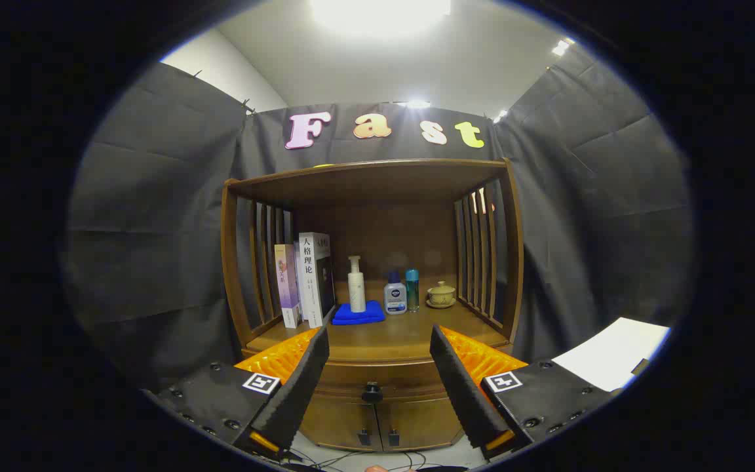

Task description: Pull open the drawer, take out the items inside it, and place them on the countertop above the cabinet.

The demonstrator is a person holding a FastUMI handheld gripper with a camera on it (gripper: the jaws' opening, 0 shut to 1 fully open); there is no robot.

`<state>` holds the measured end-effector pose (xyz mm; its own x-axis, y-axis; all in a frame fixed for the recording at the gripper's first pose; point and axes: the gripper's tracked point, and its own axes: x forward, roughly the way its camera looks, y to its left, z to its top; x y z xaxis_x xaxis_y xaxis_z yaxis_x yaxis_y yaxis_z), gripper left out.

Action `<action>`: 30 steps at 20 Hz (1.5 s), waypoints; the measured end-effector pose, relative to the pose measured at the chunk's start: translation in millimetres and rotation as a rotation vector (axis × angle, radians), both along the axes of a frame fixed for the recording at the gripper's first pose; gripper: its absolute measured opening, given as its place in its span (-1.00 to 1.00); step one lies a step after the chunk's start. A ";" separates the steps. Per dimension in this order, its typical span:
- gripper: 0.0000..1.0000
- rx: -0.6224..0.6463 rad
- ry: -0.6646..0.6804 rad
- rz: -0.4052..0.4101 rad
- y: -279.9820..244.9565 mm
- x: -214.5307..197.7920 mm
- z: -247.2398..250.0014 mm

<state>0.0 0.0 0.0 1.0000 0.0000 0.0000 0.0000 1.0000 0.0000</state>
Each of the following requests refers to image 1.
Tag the wooden drawer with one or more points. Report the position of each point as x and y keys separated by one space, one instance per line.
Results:
x=351 y=377

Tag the thick white book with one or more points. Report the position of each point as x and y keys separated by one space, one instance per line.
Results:
x=309 y=282

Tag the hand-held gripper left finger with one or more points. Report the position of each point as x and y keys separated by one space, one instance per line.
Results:
x=295 y=393

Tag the purple book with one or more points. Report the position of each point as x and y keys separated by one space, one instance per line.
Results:
x=287 y=288

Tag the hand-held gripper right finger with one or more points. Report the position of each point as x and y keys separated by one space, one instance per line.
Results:
x=463 y=393

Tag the ceramic lidded teacup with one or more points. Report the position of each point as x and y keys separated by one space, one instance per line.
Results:
x=442 y=295

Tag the blue folded cloth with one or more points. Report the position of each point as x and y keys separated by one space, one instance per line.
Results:
x=358 y=316

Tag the wooden countertop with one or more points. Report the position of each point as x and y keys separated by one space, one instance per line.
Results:
x=404 y=334

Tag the white lotion bottle blue cap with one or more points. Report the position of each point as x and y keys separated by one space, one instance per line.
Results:
x=395 y=298

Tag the ceiling light panel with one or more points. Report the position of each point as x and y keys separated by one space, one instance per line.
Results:
x=377 y=13

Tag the teal bottle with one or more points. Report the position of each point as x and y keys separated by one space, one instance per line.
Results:
x=412 y=288

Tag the wooden cabinet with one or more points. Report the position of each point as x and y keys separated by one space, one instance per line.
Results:
x=377 y=229

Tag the white pump bottle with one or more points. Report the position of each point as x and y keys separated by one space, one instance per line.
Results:
x=356 y=292

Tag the black drawer knob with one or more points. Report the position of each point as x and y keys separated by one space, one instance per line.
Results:
x=371 y=392

